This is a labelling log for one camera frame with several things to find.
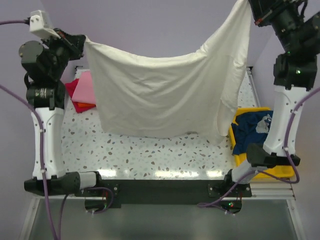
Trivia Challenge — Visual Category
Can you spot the navy blue t shirt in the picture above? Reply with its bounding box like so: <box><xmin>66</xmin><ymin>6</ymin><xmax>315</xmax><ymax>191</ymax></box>
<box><xmin>231</xmin><ymin>110</ymin><xmax>273</xmax><ymax>155</ymax></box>

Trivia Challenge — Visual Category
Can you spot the yellow plastic tray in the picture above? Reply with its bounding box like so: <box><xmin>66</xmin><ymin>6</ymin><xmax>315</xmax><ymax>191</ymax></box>
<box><xmin>228</xmin><ymin>107</ymin><xmax>294</xmax><ymax>178</ymax></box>

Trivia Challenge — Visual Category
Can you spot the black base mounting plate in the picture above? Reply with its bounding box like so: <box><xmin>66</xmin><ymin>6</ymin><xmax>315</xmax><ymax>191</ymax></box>
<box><xmin>73</xmin><ymin>178</ymin><xmax>251</xmax><ymax>210</ymax></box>

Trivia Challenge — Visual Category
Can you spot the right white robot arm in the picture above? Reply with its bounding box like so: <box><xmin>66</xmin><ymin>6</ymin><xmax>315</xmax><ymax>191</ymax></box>
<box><xmin>222</xmin><ymin>0</ymin><xmax>320</xmax><ymax>197</ymax></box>

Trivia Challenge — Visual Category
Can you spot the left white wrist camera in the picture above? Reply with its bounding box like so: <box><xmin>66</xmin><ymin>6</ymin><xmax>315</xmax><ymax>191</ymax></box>
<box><xmin>29</xmin><ymin>10</ymin><xmax>57</xmax><ymax>40</ymax></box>

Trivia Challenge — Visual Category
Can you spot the red folded t shirt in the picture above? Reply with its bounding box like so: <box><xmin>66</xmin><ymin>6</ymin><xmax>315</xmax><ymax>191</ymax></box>
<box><xmin>65</xmin><ymin>78</ymin><xmax>79</xmax><ymax>98</ymax></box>

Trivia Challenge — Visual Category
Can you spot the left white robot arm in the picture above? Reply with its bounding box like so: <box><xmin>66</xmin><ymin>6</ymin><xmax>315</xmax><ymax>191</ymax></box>
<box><xmin>18</xmin><ymin>28</ymin><xmax>104</xmax><ymax>196</ymax></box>

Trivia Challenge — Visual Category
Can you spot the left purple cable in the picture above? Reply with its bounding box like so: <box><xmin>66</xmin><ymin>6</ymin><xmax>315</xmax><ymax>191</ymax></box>
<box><xmin>0</xmin><ymin>19</ymin><xmax>116</xmax><ymax>240</ymax></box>

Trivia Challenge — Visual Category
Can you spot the pink folded t shirt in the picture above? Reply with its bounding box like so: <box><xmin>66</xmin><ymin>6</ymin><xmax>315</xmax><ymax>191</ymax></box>
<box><xmin>71</xmin><ymin>71</ymin><xmax>96</xmax><ymax>105</ymax></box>

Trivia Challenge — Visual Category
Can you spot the cream t shirt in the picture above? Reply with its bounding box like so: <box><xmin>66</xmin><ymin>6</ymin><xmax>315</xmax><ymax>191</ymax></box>
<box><xmin>84</xmin><ymin>0</ymin><xmax>252</xmax><ymax>145</ymax></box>

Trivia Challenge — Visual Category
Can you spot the aluminium frame rail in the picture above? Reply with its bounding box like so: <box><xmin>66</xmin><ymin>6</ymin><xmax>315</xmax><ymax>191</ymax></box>
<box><xmin>251</xmin><ymin>65</ymin><xmax>307</xmax><ymax>240</ymax></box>

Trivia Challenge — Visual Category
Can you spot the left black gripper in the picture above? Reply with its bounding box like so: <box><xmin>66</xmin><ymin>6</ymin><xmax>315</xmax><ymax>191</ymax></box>
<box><xmin>40</xmin><ymin>27</ymin><xmax>86</xmax><ymax>80</ymax></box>

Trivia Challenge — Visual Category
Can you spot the orange folded t shirt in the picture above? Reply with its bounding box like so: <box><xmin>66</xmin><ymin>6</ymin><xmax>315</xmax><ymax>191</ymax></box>
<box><xmin>72</xmin><ymin>101</ymin><xmax>96</xmax><ymax>114</ymax></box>

